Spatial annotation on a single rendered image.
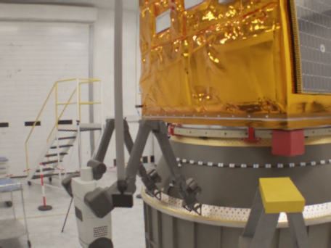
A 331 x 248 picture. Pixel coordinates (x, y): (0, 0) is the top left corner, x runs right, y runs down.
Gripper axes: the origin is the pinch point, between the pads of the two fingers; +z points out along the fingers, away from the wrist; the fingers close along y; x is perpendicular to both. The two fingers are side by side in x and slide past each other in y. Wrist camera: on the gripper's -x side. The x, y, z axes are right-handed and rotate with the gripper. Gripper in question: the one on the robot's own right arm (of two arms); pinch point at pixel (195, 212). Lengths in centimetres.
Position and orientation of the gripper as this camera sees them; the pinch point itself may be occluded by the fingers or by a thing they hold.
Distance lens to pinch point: 202.3
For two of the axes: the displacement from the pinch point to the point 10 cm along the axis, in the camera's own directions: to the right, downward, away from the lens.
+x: -6.9, 5.3, -4.8
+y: -5.8, -0.1, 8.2
